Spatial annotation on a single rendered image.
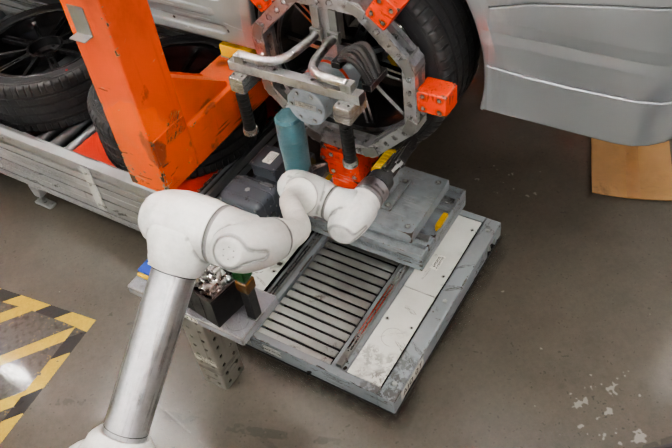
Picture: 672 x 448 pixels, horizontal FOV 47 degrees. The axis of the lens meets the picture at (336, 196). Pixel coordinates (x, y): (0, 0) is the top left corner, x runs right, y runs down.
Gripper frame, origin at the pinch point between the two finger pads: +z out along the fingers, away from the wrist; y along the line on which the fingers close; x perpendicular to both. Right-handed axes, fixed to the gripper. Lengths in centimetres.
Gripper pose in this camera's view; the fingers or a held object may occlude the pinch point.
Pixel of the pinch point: (409, 143)
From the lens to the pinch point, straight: 234.1
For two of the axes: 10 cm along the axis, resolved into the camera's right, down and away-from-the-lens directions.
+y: 5.2, -3.0, -8.0
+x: -6.8, -7.1, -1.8
